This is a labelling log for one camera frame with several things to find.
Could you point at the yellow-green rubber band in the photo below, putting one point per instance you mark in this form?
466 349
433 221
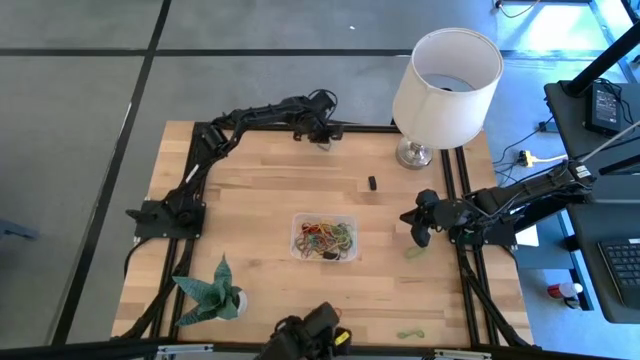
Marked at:
410 254

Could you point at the silver metal bracket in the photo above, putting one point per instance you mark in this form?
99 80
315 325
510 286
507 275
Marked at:
462 355
185 349

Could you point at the white shade silver table lamp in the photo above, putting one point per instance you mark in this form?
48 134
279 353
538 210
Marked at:
445 100

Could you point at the black side desk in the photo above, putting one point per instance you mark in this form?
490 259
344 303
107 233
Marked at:
590 235

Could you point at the black rubber band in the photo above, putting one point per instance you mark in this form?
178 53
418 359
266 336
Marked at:
330 255

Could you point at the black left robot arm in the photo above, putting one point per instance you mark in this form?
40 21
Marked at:
250 116

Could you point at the wide green rubber band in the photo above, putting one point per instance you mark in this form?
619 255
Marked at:
301 245

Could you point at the clear plastic bin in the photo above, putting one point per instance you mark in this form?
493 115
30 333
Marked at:
296 255

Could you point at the grey floor object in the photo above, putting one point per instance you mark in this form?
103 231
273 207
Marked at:
15 230

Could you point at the small black block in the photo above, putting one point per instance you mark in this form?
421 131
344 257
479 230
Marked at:
372 183

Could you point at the green plant in white pot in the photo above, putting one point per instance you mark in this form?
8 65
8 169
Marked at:
215 297

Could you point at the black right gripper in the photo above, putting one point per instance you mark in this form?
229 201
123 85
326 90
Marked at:
447 215

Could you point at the yellow power plug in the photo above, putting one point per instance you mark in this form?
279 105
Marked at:
526 158

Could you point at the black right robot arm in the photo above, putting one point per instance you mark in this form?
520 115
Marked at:
525 187

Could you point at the black keyboard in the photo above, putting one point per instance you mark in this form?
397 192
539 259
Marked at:
625 270

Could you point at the black electronic box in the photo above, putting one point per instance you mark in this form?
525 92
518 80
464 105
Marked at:
602 107

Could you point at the blue rubber band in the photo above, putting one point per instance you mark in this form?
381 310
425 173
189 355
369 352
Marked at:
325 146

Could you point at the black floor socket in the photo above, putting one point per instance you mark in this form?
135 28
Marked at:
547 126

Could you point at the black pole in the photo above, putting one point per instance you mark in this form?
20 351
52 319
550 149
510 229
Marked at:
605 60

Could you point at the black device with yellow label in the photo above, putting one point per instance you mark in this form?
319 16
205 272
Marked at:
310 330

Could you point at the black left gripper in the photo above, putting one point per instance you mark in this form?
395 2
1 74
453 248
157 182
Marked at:
317 122

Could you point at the red and white bottle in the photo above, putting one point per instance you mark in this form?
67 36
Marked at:
560 291

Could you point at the teal rubber band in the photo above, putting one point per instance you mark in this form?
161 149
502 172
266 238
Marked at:
344 231

